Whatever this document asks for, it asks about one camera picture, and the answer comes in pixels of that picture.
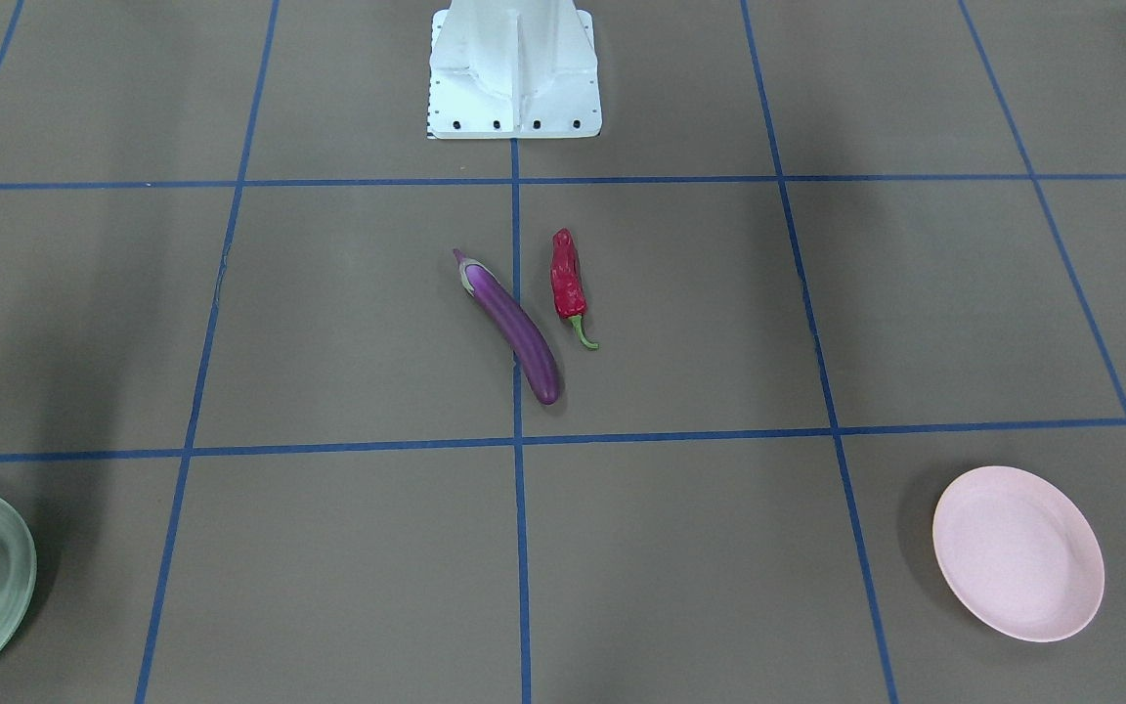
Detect purple eggplant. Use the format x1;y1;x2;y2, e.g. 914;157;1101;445
453;248;562;406

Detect red chili pepper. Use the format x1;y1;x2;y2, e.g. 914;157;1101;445
549;228;600;351

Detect pink round plate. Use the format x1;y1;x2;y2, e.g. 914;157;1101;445
932;466;1106;644

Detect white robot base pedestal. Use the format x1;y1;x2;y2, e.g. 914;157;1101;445
426;1;604;140

